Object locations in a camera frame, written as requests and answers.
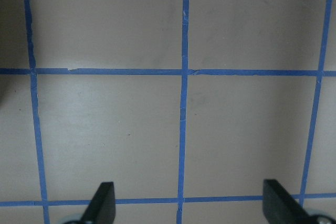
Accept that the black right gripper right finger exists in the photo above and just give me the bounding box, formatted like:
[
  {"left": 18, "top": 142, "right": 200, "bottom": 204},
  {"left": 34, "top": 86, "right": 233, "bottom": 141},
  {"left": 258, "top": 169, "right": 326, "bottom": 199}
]
[{"left": 263, "top": 179, "right": 319, "bottom": 224}]

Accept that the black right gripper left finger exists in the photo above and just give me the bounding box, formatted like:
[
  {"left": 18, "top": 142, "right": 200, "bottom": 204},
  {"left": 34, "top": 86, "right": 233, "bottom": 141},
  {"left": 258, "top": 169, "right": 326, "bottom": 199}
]
[{"left": 79, "top": 182, "right": 116, "bottom": 224}]

